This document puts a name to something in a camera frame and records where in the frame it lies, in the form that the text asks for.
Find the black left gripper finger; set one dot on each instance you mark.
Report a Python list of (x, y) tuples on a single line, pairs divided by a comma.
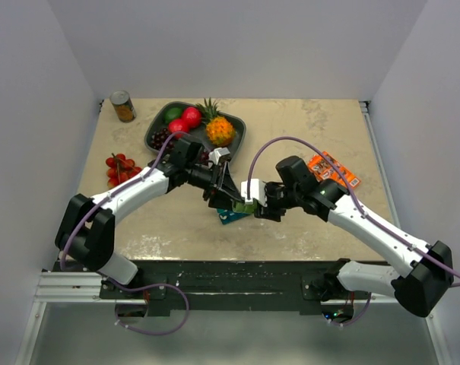
[(226, 185), (220, 202)]

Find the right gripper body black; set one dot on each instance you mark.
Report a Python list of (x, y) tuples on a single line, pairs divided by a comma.
[(277, 199)]

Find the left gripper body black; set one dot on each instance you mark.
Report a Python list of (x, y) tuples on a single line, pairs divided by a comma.
[(204, 179)]

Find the teal five-day pill organizer strip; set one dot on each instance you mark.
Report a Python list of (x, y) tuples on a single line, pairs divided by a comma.
[(228, 216)]

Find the green pill bottle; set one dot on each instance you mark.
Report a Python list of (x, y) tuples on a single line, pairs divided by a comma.
[(247, 207)]

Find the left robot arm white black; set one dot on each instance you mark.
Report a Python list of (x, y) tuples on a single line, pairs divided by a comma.
[(87, 230)]

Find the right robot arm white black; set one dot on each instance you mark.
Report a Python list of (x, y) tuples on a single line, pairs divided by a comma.
[(416, 273)]

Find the orange toy pineapple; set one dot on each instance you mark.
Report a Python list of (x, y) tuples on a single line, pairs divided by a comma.
[(219, 129)]

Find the orange snack box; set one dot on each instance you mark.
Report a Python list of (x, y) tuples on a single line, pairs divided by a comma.
[(322, 170)]

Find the red apple front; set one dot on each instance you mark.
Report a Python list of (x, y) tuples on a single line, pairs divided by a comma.
[(178, 127)]

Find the red apple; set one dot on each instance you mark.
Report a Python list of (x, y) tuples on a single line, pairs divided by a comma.
[(178, 127), (192, 117)]

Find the dark purple grape bunch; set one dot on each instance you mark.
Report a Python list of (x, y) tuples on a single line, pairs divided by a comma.
[(158, 139)]

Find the red apple rear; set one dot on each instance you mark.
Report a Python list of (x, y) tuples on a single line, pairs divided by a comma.
[(192, 117)]

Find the green lime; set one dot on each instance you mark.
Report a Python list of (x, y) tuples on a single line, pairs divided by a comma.
[(172, 113)]

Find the red cherry tomato bunch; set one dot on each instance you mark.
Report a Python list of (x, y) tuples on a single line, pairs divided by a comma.
[(120, 169)]

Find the tin can yellow label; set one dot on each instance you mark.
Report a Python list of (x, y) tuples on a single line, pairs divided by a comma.
[(123, 106)]

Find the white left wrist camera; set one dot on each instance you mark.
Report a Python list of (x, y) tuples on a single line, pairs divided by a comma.
[(219, 155)]

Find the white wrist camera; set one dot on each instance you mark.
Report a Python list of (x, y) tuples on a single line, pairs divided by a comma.
[(253, 192), (219, 155)]

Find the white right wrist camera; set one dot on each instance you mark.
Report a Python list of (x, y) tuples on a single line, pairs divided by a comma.
[(253, 192)]

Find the black table front rail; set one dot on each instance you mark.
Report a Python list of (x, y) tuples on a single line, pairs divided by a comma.
[(303, 287)]

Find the aluminium frame rail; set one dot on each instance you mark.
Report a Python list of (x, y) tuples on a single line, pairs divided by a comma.
[(388, 157)]

